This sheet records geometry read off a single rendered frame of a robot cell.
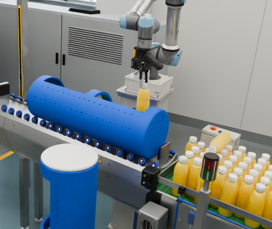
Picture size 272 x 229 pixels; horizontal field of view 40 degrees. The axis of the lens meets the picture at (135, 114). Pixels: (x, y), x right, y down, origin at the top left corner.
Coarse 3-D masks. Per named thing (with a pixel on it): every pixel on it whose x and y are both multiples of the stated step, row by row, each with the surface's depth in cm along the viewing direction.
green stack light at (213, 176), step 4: (200, 172) 149; (204, 172) 146; (208, 172) 145; (212, 172) 145; (216, 172) 146; (200, 176) 148; (204, 176) 146; (208, 176) 146; (212, 176) 146; (208, 180) 146; (212, 180) 146
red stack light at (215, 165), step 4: (204, 160) 145; (208, 160) 144; (204, 164) 145; (208, 164) 144; (212, 164) 144; (216, 164) 144; (204, 168) 146; (208, 168) 144; (212, 168) 144; (216, 168) 145
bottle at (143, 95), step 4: (140, 88) 199; (144, 88) 197; (140, 92) 197; (144, 92) 197; (148, 92) 198; (140, 96) 197; (144, 96) 197; (148, 96) 198; (140, 100) 198; (144, 100) 198; (148, 100) 199; (140, 104) 199; (144, 104) 199; (148, 104) 200; (136, 108) 202; (140, 108) 200; (144, 108) 199
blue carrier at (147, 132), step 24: (48, 96) 223; (72, 96) 216; (96, 96) 214; (48, 120) 232; (72, 120) 215; (96, 120) 205; (120, 120) 197; (144, 120) 192; (168, 120) 210; (120, 144) 201; (144, 144) 192
